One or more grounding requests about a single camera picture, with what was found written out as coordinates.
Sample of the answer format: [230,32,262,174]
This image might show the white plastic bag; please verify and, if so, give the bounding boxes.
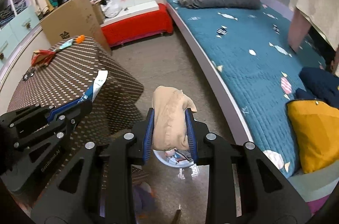
[101,0,122,18]

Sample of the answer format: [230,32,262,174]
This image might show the blue quilted bed cover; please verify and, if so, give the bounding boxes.
[167,2,325,177]

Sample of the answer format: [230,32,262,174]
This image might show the brown dotted tablecloth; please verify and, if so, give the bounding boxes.
[7,37,144,152]

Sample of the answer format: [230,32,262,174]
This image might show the yellow pillow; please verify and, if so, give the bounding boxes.
[286,100,339,174]

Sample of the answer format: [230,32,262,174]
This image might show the large cardboard box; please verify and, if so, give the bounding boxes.
[40,0,111,55]

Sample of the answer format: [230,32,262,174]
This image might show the black wrapper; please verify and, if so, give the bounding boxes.
[22,68,35,82]

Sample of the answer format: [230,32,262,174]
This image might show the orange round object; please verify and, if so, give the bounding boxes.
[75,35,85,44]

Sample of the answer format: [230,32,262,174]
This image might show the red and brown paper bag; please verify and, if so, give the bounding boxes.
[31,50,56,67]

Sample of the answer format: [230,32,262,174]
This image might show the white blue wrapper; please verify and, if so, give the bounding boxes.
[78,70,108,103]

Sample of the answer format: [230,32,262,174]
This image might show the white trash bin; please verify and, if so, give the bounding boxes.
[153,149,194,168]

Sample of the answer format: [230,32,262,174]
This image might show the dark blue cushion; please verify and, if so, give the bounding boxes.
[295,67,339,109]

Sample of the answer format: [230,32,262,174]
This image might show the beige paper bag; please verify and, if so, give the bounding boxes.
[152,86,197,151]

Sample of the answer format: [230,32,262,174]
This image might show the white cabinet with drawers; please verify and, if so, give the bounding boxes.
[1,0,39,84]

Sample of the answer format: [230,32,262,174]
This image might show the teal tube wrapper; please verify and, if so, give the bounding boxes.
[58,39,74,51]

